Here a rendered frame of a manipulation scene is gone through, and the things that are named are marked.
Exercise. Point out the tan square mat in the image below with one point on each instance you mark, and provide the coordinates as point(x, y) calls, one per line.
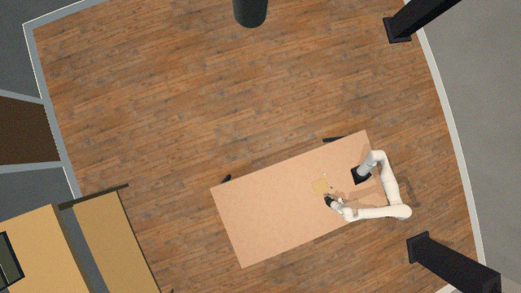
point(320, 187)

